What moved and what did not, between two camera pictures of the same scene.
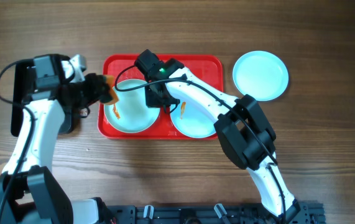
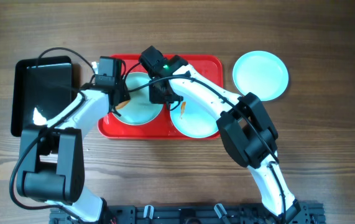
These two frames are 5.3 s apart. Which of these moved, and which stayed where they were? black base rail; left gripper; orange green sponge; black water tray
Moved: left gripper; orange green sponge
Stayed: black base rail; black water tray
